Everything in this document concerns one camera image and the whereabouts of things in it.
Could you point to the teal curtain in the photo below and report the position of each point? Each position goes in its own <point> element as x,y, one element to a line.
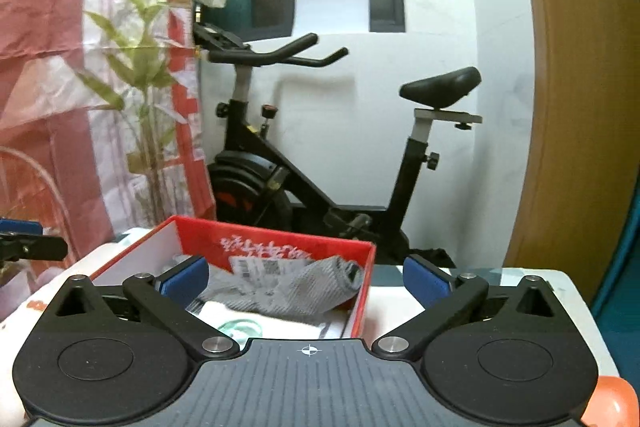
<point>625,307</point>

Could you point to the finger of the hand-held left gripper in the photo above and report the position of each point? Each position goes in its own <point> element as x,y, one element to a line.
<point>35,247</point>

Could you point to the grey knitted sock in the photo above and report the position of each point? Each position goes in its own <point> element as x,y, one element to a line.
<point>295,292</point>

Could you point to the white cartoon print tablecloth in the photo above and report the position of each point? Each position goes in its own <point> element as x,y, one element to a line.
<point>395,309</point>

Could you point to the white cloth with green print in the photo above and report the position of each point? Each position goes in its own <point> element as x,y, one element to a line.
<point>290,329</point>

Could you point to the black exercise bike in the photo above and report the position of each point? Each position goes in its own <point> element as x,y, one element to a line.
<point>260,187</point>

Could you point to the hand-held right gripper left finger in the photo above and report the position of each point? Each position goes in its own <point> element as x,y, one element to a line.
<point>186,279</point>

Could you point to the red strawberry print cardboard box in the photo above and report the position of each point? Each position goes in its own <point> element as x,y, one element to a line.
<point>360,292</point>

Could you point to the wooden door panel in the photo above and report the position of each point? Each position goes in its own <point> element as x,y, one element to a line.
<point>575,107</point>

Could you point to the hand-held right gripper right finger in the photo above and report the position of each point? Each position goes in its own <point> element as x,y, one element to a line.
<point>425,282</point>

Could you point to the pink bamboo print sheet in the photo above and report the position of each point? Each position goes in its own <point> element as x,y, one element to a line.
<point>45,7</point>

